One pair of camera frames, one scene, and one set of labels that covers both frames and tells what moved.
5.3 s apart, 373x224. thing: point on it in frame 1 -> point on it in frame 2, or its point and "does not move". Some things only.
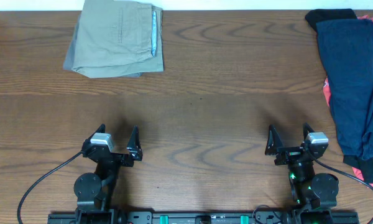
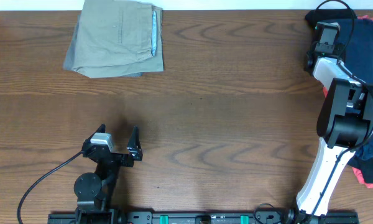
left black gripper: [135, 152] does not move
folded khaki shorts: [117, 38] does not move
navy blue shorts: [354, 51] does not move
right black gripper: [288, 154] -> [342, 50]
